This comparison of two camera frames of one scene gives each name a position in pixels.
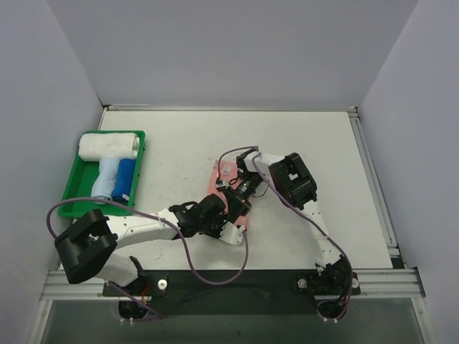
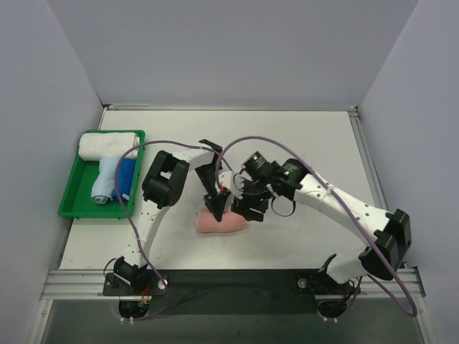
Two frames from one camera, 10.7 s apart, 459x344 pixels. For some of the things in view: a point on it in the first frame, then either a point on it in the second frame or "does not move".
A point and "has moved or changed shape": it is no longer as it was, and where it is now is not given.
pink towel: [226, 170] has moved or changed shape
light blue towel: [104, 185] does not move
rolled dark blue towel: [124, 179] does not move
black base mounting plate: [252, 292] does not move
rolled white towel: [97, 145] does not move
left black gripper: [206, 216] -> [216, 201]
